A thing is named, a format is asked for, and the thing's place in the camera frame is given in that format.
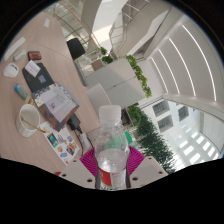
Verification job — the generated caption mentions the white cabinet topped with plants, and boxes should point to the white cabinet topped with plants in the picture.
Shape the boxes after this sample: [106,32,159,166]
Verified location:
[84,54,153,109]

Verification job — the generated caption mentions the white card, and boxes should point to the white card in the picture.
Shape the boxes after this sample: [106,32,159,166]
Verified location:
[24,59,42,78]

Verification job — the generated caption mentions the row of green plants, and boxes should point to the row of green plants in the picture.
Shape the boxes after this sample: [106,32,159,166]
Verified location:
[126,103,178,174]

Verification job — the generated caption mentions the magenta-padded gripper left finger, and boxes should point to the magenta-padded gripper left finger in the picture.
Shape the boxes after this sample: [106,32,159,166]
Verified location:
[59,147,101,190]

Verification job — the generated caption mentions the black chair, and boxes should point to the black chair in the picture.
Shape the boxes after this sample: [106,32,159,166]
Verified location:
[65,37,87,61]

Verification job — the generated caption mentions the white power strip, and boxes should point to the white power strip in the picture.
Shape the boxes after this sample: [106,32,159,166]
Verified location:
[0,36,27,64]

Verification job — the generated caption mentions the ceiling light strips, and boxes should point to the ceiling light strips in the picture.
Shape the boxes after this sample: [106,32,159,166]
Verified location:
[149,23,218,103]

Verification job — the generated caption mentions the clear red-labelled water bottle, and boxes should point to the clear red-labelled water bottle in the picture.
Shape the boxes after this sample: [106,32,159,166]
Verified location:
[94,104,131,191]

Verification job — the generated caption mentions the small blue-green item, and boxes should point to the small blue-green item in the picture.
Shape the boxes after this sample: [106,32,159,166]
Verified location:
[13,83,30,101]

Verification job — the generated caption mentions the black charger block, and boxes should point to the black charger block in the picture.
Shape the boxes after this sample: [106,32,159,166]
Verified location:
[66,113,84,133]

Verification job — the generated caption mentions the small red and black device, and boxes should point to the small red and black device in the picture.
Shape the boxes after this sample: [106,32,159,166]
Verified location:
[27,50,43,61]

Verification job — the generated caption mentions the open booklet with white pages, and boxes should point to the open booklet with white pages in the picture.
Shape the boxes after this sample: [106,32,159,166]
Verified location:
[32,82,81,132]

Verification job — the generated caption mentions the white computer mouse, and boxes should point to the white computer mouse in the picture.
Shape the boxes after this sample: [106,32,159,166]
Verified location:
[2,62,20,79]

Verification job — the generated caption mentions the glass railing with wooden handrail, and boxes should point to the glass railing with wooden handrail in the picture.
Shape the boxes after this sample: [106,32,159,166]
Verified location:
[49,0,101,48]

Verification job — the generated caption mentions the white grid-pattern mug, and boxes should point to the white grid-pattern mug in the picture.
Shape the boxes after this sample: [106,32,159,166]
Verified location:
[15,103,43,138]

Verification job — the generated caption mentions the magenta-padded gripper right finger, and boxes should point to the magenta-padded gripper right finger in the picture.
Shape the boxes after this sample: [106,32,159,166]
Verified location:
[125,145,169,189]

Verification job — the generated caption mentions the black notebook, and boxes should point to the black notebook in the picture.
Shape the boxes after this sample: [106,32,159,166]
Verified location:
[22,62,54,94]

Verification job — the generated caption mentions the brown planter box with plant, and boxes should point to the brown planter box with plant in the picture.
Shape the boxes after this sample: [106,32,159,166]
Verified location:
[91,54,114,72]

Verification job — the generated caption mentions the white chair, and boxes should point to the white chair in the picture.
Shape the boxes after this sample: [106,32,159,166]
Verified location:
[84,83,113,116]

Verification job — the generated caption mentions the colourful sticker sheet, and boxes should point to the colourful sticker sheet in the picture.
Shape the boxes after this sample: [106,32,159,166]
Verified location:
[39,120,81,165]

